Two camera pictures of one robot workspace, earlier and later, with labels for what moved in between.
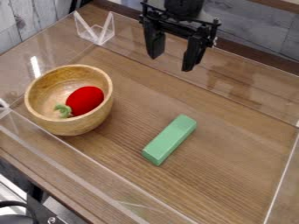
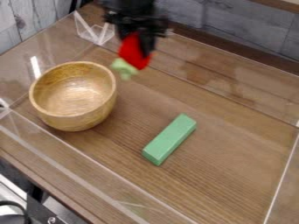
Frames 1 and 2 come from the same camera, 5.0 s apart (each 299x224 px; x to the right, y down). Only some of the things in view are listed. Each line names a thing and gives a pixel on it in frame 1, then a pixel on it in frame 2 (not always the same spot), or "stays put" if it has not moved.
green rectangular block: (169, 139) stays put
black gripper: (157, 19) → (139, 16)
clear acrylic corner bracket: (97, 33) stays put
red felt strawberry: (82, 101) → (134, 59)
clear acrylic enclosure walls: (170, 146) stays put
